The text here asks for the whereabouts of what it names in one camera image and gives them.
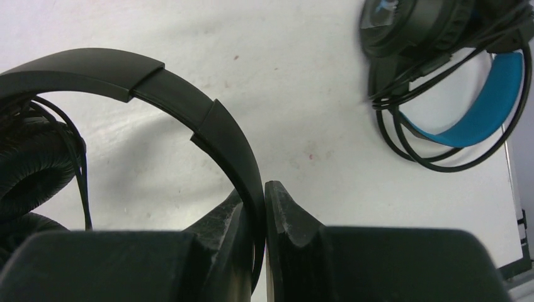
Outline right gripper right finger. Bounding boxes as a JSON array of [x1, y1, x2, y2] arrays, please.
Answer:
[[265, 181, 511, 301]]

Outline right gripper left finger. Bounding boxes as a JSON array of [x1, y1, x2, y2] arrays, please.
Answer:
[[1, 192, 253, 301]]

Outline small black headphones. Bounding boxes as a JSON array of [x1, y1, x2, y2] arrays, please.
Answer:
[[1, 48, 266, 287]]

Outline large black blue headphones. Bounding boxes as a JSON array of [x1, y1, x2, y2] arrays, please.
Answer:
[[358, 1, 533, 173]]

